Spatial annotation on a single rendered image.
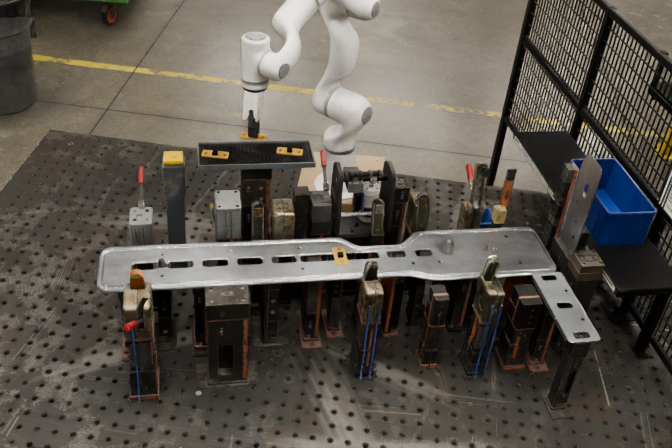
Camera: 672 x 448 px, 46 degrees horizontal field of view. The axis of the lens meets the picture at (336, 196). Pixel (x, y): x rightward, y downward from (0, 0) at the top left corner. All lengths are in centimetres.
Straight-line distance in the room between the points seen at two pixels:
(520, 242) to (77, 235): 155
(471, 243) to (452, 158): 232
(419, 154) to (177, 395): 279
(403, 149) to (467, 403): 262
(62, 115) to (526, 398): 349
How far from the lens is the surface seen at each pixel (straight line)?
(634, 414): 264
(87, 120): 505
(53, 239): 299
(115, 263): 239
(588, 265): 249
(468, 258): 248
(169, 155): 254
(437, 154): 485
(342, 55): 271
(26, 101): 520
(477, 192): 257
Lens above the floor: 255
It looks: 36 degrees down
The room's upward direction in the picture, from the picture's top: 6 degrees clockwise
